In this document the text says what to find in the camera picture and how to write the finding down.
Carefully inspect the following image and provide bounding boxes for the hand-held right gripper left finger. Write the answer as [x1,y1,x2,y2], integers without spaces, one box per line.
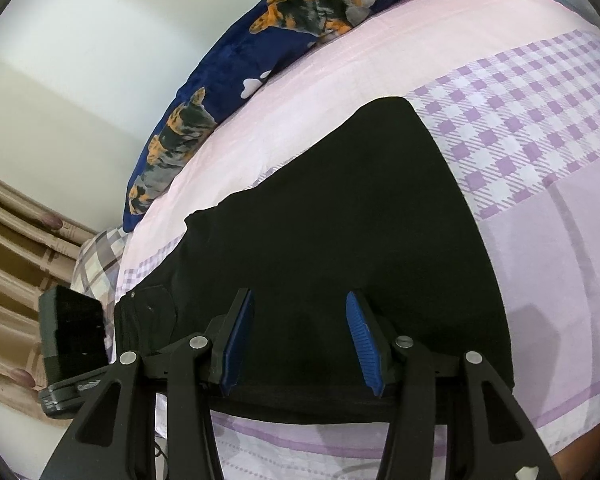
[40,287,256,480]

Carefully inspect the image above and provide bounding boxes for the rattan headboard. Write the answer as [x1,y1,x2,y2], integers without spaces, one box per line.
[0,167,101,428]

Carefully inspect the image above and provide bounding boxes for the black pants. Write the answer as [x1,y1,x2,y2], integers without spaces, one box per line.
[114,96,517,423]

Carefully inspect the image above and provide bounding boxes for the purple checked bed sheet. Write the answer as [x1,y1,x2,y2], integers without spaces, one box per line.
[112,0,600,480]

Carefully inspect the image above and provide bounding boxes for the plaid pillow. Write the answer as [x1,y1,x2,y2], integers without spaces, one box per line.
[71,225,131,361]

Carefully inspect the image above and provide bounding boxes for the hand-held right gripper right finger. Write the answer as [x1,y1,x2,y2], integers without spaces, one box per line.
[345,290,563,480]

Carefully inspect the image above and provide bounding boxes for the navy floral bolster pillow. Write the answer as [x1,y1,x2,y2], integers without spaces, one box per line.
[122,0,473,233]

